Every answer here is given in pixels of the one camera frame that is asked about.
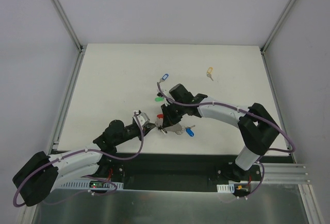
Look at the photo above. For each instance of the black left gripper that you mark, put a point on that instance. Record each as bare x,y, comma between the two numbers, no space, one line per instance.
148,129

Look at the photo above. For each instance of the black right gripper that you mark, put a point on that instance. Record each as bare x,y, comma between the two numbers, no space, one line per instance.
168,116

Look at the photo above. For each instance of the key with black tag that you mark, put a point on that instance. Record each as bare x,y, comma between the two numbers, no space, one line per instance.
162,130

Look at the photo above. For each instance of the red handled metal key organizer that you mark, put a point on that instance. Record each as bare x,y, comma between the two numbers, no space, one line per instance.
177,128

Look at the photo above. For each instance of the key with blue oval tag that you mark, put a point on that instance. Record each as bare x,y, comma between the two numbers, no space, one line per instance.
189,131

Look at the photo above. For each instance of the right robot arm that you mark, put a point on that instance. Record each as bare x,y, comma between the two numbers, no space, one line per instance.
258,129

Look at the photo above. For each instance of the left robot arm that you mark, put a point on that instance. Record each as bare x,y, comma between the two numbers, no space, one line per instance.
42,173

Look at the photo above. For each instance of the key with blue rectangular tag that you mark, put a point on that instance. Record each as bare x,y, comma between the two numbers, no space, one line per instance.
163,78

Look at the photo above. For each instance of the key with yellow tag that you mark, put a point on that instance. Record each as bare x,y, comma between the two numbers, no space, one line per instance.
209,73

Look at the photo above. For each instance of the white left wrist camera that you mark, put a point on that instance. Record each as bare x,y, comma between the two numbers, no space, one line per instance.
141,118

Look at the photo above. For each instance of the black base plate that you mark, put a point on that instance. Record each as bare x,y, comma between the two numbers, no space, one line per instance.
158,172

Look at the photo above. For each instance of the aluminium frame rail left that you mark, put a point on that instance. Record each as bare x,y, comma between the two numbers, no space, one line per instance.
47,58

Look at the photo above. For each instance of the aluminium frame rail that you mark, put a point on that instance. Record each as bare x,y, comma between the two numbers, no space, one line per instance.
47,58
286,55

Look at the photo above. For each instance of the aluminium frame rail right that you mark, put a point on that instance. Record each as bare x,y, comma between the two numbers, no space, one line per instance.
286,55

